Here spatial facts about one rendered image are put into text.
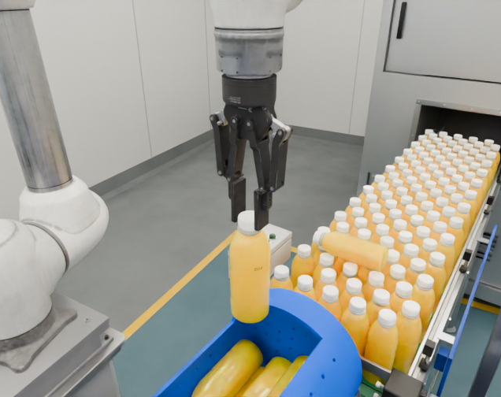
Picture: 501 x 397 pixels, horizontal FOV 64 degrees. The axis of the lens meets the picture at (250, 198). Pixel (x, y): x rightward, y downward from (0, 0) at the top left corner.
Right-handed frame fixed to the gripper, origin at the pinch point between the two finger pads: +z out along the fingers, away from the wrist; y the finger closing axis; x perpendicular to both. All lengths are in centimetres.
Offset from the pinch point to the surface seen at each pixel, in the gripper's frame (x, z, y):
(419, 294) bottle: 46, 40, 21
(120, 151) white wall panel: 180, 112, -290
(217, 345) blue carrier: -0.7, 36.0, -8.2
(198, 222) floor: 167, 148, -177
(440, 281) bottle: 59, 43, 24
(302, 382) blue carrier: -5.0, 26.2, 14.0
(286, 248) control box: 45, 41, -19
